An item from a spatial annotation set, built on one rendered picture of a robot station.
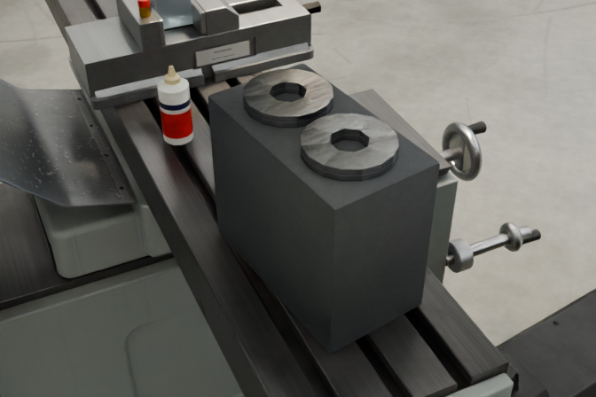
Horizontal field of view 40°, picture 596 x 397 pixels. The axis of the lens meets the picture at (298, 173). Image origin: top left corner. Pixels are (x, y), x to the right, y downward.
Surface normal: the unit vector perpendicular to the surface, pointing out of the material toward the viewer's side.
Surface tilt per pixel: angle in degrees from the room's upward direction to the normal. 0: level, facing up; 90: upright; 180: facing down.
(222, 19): 90
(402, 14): 0
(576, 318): 0
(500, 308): 0
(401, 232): 90
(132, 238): 90
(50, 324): 90
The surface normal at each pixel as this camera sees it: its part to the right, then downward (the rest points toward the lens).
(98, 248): 0.43, 0.55
